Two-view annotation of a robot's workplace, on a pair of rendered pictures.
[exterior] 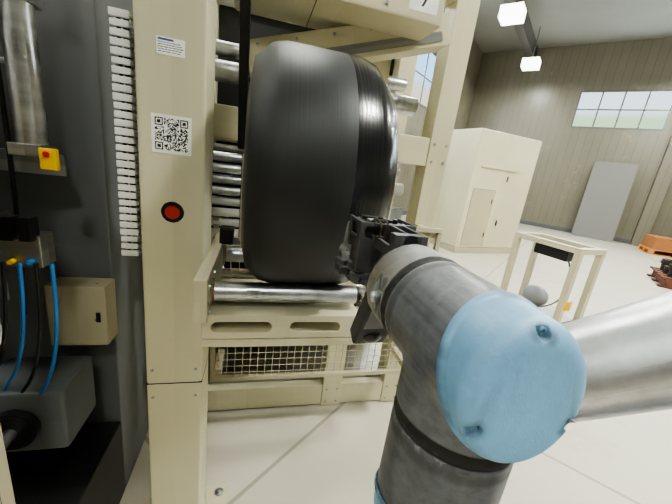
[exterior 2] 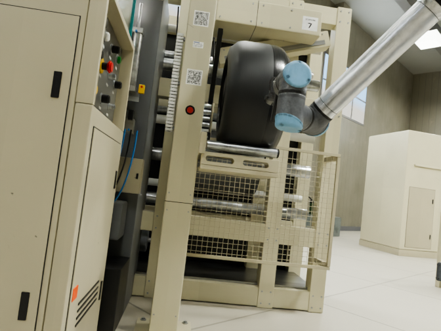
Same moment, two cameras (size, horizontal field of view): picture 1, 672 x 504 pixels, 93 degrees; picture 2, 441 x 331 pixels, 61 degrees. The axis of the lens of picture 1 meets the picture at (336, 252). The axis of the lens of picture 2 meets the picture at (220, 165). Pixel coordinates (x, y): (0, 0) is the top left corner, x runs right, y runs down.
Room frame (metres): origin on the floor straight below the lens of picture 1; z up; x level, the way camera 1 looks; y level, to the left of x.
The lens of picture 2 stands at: (-1.01, -0.11, 0.70)
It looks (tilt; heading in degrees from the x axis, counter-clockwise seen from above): 4 degrees up; 10
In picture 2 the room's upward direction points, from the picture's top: 7 degrees clockwise
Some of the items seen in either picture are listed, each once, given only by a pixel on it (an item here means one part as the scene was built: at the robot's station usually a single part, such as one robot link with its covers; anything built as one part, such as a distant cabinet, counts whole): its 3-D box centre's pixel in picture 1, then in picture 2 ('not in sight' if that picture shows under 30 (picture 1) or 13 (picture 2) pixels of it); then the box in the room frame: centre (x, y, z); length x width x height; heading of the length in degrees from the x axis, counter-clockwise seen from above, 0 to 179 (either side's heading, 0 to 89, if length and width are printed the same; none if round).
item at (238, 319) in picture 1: (283, 317); (239, 162); (0.70, 0.10, 0.83); 0.36 x 0.09 x 0.06; 105
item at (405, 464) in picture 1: (441, 461); (291, 112); (0.21, -0.11, 0.98); 0.12 x 0.09 x 0.12; 146
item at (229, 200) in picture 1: (215, 193); (194, 127); (1.14, 0.45, 1.05); 0.20 x 0.15 x 0.30; 105
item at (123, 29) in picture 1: (131, 144); (175, 83); (0.69, 0.46, 1.19); 0.05 x 0.04 x 0.48; 15
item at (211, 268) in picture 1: (213, 269); (201, 147); (0.79, 0.31, 0.90); 0.40 x 0.03 x 0.10; 15
